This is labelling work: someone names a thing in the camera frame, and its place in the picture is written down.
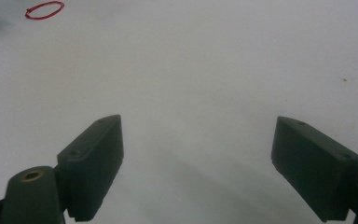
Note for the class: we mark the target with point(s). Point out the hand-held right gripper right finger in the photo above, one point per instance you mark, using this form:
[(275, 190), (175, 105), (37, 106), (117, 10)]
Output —
[(313, 168)]

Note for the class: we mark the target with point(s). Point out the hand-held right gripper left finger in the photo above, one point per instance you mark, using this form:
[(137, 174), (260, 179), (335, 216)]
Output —
[(93, 168)]

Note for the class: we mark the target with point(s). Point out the red rubber band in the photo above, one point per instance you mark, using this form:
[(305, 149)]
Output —
[(32, 16)]

